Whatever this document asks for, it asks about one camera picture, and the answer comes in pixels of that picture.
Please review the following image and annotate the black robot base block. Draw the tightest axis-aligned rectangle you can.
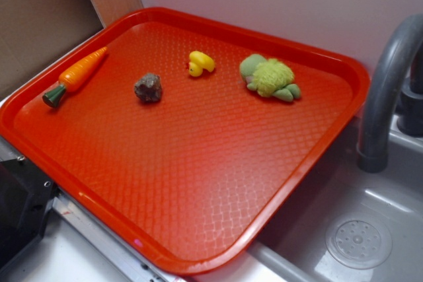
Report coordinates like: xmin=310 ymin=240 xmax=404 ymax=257
xmin=1 ymin=155 xmax=57 ymax=272

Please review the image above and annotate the red plastic tray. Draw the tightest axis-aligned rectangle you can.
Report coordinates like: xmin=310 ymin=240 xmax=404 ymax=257
xmin=1 ymin=8 xmax=369 ymax=275

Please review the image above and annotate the yellow rubber duck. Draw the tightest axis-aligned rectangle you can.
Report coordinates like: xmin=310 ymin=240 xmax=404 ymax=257
xmin=188 ymin=51 xmax=215 ymax=77

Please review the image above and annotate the brown rock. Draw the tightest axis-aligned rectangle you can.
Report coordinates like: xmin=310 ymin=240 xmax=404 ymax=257
xmin=134 ymin=73 xmax=163 ymax=103

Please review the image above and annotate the green plush turtle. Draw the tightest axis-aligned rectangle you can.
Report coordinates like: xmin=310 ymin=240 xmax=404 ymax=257
xmin=239 ymin=54 xmax=301 ymax=102

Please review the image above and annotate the orange toy carrot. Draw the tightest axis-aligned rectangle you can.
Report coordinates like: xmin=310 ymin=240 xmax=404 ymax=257
xmin=42 ymin=47 xmax=108 ymax=108

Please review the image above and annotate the grey toy faucet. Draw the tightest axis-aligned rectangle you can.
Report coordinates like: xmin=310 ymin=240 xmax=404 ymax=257
xmin=357 ymin=14 xmax=422 ymax=172

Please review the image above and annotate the grey toy sink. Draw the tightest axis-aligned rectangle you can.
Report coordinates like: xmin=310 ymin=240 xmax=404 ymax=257
xmin=249 ymin=121 xmax=422 ymax=281

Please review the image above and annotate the sink drain strainer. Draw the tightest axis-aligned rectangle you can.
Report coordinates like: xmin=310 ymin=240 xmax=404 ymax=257
xmin=325 ymin=213 xmax=393 ymax=269

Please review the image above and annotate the brown cardboard panel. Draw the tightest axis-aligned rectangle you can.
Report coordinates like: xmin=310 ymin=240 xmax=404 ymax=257
xmin=1 ymin=0 xmax=102 ymax=98

